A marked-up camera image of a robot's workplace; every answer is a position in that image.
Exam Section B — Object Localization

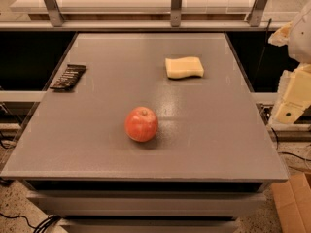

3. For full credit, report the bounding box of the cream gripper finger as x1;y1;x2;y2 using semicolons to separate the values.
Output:
269;63;311;124
268;22;292;47

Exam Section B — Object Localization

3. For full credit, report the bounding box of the yellow sponge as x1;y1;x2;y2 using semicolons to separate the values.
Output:
165;56;204;79

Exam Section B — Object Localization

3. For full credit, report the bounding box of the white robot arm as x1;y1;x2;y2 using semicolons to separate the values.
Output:
268;1;311;124

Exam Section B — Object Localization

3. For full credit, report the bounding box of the red apple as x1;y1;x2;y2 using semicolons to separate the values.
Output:
124;107;158;143

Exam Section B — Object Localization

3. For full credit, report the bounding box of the cardboard box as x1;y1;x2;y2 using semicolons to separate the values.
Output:
271;173;311;233

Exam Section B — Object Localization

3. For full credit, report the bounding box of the grey drawer cabinet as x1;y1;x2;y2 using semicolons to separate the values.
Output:
27;180;265;233

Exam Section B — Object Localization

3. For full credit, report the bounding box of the black cable right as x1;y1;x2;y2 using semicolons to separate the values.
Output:
260;104;311;173

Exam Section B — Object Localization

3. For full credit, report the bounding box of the metal frame railing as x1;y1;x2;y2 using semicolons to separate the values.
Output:
0;0;293;31

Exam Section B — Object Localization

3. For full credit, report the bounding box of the black floor cables left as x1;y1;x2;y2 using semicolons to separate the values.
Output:
0;212;61;233

